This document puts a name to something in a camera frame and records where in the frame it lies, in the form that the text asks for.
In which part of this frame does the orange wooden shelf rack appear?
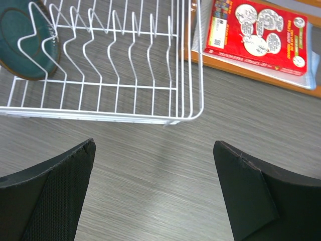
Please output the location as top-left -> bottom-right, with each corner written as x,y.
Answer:
181,1 -> 320,98

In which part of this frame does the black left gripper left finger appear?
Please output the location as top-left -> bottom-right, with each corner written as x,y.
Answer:
1,139 -> 96,240

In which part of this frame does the teal plate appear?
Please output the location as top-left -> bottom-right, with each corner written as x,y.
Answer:
1,1 -> 61,80

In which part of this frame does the white wire dish rack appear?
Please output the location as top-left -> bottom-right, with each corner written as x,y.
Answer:
1,1 -> 204,125

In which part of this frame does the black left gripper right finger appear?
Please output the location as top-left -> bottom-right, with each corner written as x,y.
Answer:
213,141 -> 320,240

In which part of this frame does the red book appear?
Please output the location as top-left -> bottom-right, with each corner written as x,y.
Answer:
204,1 -> 308,76

